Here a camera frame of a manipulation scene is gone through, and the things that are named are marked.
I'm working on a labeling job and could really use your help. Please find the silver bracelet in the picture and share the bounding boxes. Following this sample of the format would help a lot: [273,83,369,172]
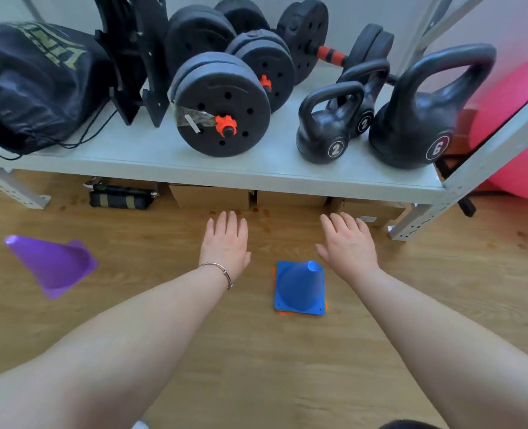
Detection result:
[198,262,234,291]

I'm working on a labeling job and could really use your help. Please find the person's right hand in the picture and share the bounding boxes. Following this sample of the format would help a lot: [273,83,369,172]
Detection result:
[315,212,381,287]

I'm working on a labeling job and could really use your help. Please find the black stand frame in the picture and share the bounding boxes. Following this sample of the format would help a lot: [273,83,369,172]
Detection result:
[436,109,477,218]

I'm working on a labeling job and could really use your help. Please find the orange plastic cone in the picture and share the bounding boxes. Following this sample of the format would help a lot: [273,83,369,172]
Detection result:
[272,263,329,317]

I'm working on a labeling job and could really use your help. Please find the person's right forearm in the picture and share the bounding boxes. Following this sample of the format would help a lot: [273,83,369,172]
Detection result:
[351,268,528,429]

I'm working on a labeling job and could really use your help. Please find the purple plastic cone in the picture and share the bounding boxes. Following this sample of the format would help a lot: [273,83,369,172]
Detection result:
[3,234,100,301]

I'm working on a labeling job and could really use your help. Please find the black dumbbell with taped plate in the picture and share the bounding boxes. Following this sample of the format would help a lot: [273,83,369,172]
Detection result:
[165,4,272,158]

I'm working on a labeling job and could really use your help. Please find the person's left hand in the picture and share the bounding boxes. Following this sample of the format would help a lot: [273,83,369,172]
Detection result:
[198,211,252,282]

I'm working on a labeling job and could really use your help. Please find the grey metal shelf rack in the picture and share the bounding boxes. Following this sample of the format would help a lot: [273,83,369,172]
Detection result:
[0,0,528,242]

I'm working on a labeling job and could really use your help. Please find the black drawstring bag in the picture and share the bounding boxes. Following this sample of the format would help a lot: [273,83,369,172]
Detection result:
[0,21,120,161]

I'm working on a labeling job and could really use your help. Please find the plain cardboard box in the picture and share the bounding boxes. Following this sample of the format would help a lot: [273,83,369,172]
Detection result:
[168,184,258,212]
[256,191,329,208]

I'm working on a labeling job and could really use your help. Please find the small black kettlebell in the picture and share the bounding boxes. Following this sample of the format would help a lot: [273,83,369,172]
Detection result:
[335,59,391,140]
[295,80,366,165]

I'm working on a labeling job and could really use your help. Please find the blue plastic cone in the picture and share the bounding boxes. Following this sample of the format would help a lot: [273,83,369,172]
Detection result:
[273,260,326,316]

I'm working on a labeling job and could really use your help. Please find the black striped weight bag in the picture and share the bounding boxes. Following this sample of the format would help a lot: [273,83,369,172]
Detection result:
[84,177,160,211]

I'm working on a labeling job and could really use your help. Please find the black metal bracket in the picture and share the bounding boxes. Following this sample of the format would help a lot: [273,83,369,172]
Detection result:
[92,0,148,126]
[129,0,171,128]

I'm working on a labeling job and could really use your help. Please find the clear tape strip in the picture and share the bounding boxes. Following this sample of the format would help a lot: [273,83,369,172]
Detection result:
[174,104,218,133]

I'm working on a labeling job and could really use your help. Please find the cardboard box with white label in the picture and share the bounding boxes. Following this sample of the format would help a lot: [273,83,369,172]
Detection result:
[331,197,412,228]

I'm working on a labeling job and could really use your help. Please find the large black kettlebell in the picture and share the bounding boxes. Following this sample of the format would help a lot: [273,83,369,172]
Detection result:
[368,43,498,170]

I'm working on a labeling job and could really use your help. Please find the pink exercise ball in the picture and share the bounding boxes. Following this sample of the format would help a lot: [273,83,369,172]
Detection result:
[467,51,528,203]

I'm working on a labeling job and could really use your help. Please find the person's left forearm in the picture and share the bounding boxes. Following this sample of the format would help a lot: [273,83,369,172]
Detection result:
[0,265,233,429]

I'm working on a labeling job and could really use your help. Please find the black dumbbell with orange collar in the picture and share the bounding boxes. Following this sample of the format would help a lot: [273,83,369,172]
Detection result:
[214,0,297,114]

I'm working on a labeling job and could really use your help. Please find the dark blue trousers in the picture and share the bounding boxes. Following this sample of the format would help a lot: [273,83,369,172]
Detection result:
[378,418,443,429]

